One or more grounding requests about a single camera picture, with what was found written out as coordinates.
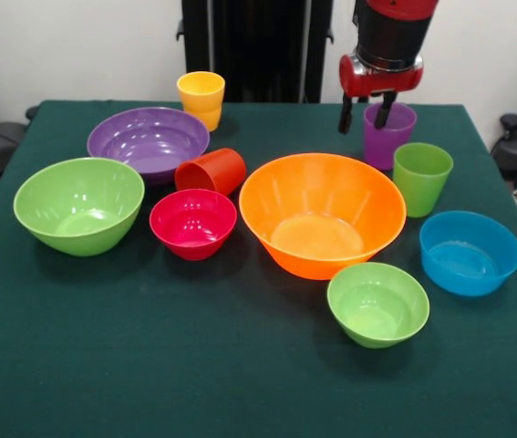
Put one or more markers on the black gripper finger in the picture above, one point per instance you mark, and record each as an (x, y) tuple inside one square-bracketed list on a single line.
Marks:
[(383, 111), (345, 114)]

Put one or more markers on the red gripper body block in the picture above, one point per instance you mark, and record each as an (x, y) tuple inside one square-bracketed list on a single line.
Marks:
[(381, 80)]

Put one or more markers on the purple cup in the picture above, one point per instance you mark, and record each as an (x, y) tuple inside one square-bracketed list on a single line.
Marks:
[(383, 150)]

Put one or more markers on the yellow cup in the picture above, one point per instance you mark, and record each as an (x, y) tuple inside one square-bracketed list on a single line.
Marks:
[(201, 98)]

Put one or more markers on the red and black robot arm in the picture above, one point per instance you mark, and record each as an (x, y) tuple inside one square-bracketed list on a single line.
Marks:
[(392, 32)]

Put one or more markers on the green cup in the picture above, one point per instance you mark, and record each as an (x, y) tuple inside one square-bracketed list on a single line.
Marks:
[(420, 182)]

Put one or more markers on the large orange bowl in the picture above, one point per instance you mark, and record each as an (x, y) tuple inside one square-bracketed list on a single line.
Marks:
[(317, 219)]

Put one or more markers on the red-orange cup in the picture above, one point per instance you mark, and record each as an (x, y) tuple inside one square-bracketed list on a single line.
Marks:
[(221, 171)]

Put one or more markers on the blue bowl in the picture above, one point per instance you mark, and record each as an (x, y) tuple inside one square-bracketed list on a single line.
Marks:
[(468, 255)]

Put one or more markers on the pink bowl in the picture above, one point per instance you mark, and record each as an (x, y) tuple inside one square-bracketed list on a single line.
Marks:
[(193, 228)]

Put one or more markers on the small green bowl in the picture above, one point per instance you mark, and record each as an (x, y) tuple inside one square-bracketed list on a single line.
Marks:
[(376, 305)]

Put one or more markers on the purple bowl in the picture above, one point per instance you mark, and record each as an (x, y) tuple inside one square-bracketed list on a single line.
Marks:
[(148, 146)]

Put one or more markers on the large green bowl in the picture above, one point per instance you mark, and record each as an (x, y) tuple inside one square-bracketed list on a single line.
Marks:
[(80, 210)]

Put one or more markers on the dark green table cloth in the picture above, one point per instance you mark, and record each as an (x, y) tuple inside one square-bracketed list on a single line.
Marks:
[(148, 342)]

